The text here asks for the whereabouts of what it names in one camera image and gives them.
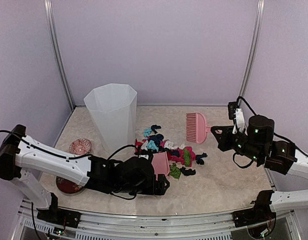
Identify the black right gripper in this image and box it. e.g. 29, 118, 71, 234
212, 125, 264, 163

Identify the pink plastic dustpan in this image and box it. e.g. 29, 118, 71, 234
151, 152, 170, 178

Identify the pink hand brush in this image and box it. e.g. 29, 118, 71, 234
186, 112, 211, 144

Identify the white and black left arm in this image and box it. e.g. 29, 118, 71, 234
0, 124, 170, 223

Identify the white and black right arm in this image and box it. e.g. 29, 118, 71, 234
211, 115, 308, 222

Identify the pile of coloured paper scraps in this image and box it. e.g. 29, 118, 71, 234
135, 133, 208, 167

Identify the green paper scrap near dustpan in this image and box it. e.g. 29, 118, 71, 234
169, 163, 181, 180

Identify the black paper scrap right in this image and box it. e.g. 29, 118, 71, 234
180, 167, 196, 176

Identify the light blue paper scrap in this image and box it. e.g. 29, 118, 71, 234
143, 128, 152, 139

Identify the navy paper scrap far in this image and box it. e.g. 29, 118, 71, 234
151, 124, 161, 134

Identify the red patterned glass bowl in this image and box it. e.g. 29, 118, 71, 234
68, 138, 92, 156

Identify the translucent white plastic bin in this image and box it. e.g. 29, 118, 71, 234
84, 83, 137, 154

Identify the red floral lacquer bowl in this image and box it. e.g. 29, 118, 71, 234
55, 176, 83, 194

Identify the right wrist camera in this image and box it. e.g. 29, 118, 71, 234
228, 101, 246, 134

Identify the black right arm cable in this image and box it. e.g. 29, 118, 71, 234
232, 96, 308, 169

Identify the aluminium front rail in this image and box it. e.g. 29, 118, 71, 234
17, 207, 297, 240

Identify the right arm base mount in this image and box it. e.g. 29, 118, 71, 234
232, 190, 277, 228

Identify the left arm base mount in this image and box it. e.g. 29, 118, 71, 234
37, 193, 81, 229

